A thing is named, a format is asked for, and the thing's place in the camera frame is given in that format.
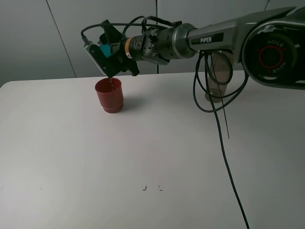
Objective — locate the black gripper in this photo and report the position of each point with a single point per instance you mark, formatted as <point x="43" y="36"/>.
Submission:
<point x="118" y="62"/>

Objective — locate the teal translucent plastic cup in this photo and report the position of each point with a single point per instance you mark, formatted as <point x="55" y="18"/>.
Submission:
<point x="107" y="47"/>

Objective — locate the brown translucent water bottle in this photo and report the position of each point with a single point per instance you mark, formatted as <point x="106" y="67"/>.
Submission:
<point x="219" y="72"/>

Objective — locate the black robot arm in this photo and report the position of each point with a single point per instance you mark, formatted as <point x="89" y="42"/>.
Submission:
<point x="269" y="44"/>

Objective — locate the red plastic cup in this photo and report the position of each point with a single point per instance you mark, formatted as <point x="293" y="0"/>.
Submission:
<point x="110" y="95"/>

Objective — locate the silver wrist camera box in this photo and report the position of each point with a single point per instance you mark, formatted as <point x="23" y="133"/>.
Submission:
<point x="97" y="57"/>

